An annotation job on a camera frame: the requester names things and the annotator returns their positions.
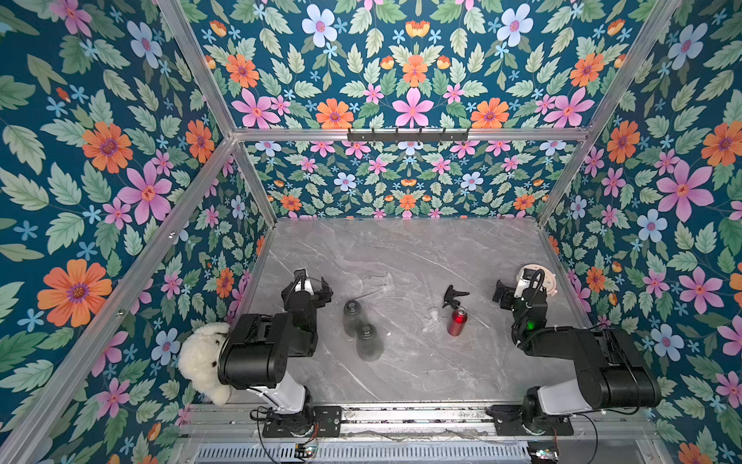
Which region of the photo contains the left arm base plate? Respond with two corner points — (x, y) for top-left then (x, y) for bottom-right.
(262, 406), (343, 438)

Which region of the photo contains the black hook rail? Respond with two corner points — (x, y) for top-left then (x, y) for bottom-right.
(347, 128), (470, 143)

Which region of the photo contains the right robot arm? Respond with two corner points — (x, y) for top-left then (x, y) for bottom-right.
(486, 281), (661, 435)

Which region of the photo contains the pink round clock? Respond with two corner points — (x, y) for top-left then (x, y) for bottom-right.
(514, 264), (558, 298)

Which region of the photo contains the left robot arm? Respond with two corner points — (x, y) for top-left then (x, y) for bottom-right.
(218, 269), (334, 416)

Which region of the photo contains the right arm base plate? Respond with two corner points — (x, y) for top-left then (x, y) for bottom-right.
(485, 405), (574, 437)

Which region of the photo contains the red can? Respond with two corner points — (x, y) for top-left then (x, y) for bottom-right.
(448, 307), (469, 338)

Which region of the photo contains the white plush dog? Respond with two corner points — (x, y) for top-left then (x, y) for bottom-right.
(178, 322), (231, 406)

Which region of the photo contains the smoky spray bottle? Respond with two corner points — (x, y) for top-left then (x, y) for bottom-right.
(357, 323), (384, 363)
(342, 300), (366, 338)

